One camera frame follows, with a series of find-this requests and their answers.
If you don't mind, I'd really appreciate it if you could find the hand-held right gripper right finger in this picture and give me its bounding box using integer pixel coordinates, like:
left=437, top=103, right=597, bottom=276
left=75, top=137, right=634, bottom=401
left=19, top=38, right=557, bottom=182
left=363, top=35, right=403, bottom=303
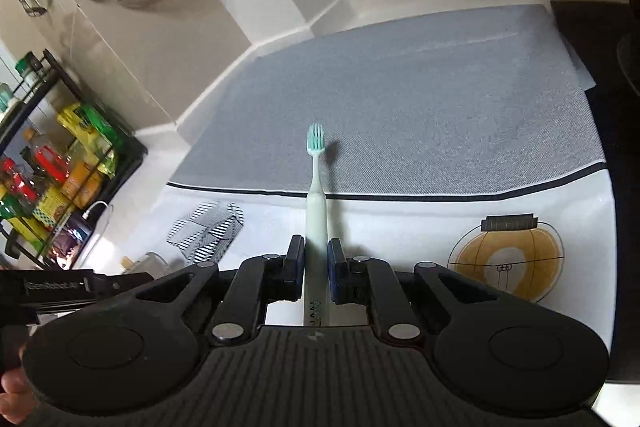
left=326, top=239, right=521, bottom=349

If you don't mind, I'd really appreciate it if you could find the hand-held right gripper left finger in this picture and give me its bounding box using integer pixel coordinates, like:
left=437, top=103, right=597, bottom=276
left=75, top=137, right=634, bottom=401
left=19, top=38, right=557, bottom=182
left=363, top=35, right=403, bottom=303
left=107, top=234, right=307, bottom=349

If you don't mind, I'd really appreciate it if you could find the mint green toothbrush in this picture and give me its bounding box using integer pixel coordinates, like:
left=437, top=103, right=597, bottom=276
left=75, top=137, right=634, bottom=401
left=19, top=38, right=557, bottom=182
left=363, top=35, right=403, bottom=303
left=303, top=123, right=331, bottom=329

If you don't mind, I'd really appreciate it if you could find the person's left hand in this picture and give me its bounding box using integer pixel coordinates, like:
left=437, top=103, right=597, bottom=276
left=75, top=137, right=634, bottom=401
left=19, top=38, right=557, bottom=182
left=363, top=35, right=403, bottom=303
left=0, top=343, right=40, bottom=427

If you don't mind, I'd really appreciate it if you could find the smartphone with lit screen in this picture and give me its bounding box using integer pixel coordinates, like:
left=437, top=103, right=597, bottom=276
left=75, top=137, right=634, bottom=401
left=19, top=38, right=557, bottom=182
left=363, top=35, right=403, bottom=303
left=47, top=213, right=97, bottom=269

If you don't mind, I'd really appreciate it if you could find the white printed cloth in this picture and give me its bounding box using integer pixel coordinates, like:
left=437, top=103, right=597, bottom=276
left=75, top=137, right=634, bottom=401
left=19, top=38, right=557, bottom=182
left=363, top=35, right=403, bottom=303
left=119, top=166, right=617, bottom=350

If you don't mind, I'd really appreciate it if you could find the green bottle yellow cap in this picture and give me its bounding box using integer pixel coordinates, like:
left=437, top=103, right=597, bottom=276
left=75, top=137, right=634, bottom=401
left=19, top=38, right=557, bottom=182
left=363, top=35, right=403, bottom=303
left=0, top=196, right=38, bottom=242

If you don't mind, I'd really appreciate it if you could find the white paper sleeve tan tip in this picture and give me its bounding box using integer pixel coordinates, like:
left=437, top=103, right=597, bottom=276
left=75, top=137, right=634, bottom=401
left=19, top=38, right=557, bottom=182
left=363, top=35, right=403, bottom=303
left=121, top=251, right=172, bottom=279

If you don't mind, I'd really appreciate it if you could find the red cap sauce bottle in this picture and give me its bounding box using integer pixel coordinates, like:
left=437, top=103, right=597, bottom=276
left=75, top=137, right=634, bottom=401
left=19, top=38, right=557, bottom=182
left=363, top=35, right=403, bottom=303
left=0, top=157, right=71, bottom=228

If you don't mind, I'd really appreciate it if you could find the orange bottle yellow cap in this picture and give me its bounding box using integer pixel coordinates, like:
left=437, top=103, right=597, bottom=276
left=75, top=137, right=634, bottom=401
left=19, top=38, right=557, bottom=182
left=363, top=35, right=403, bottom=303
left=31, top=143, right=103, bottom=195

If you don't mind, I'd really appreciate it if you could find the yellow green seasoning packet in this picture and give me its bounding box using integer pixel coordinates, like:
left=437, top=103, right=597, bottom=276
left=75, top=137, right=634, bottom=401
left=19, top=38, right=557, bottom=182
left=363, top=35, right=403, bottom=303
left=56, top=102, right=119, bottom=178

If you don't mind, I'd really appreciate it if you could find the grey mat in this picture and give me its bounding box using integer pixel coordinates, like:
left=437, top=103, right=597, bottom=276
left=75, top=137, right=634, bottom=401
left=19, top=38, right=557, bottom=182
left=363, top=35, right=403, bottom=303
left=167, top=4, right=609, bottom=198

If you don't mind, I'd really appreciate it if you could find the green cap spice jar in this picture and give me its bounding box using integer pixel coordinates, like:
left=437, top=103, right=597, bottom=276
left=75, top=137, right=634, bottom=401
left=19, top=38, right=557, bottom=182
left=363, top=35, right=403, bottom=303
left=15, top=52, right=44, bottom=76

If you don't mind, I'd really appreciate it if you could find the black gas stove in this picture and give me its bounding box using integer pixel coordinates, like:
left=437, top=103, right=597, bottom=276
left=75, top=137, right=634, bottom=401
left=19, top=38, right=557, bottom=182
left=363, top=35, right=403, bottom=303
left=550, top=0, right=640, bottom=384

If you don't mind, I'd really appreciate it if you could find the white charging cable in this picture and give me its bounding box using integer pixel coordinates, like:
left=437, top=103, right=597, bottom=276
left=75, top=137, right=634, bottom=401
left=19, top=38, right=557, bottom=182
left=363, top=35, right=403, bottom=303
left=81, top=200, right=115, bottom=230

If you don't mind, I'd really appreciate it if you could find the black wire spice rack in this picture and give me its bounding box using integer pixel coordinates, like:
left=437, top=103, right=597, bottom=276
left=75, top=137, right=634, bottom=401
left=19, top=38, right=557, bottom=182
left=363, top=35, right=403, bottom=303
left=0, top=48, right=150, bottom=271

